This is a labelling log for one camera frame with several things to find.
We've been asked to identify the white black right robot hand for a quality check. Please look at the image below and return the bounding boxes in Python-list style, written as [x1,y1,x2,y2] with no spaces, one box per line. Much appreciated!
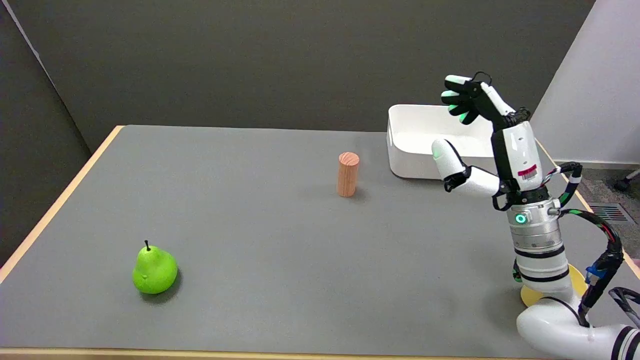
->
[432,72,544,211]

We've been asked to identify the floor vent grille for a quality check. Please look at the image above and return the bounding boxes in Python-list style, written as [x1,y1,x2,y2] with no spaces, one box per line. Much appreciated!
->
[589,203,630,222]

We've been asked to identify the green toy pear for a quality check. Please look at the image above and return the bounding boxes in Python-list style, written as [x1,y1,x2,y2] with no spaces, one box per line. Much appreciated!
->
[132,240,179,295]

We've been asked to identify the black chair caster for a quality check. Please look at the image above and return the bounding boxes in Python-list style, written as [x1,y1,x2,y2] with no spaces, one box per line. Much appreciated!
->
[614,170,640,193]

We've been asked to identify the wooden cylinder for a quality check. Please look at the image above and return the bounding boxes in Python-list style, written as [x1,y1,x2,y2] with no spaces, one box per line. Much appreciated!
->
[337,152,360,198]

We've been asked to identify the white plastic bin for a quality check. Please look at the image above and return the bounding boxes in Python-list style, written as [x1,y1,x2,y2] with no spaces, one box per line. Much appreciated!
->
[387,104,502,180]

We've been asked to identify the yellow round plate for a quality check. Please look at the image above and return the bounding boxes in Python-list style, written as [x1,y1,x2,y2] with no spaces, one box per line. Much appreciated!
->
[520,263,588,308]

